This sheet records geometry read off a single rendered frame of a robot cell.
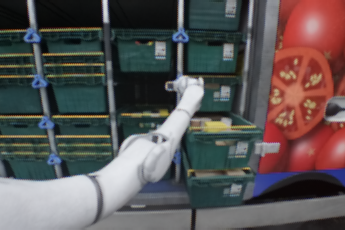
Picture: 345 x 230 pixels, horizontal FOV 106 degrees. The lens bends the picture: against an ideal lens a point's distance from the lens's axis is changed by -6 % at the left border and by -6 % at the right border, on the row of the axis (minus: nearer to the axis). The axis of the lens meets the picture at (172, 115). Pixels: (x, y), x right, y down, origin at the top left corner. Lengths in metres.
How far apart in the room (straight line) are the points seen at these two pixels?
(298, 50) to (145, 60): 0.92
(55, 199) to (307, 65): 1.21
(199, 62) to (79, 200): 0.93
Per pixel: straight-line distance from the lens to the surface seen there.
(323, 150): 1.44
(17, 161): 1.58
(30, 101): 1.34
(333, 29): 1.32
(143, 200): 1.11
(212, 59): 1.03
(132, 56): 1.00
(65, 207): 0.23
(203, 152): 0.81
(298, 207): 1.62
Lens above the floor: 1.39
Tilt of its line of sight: 12 degrees down
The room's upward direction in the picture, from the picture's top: straight up
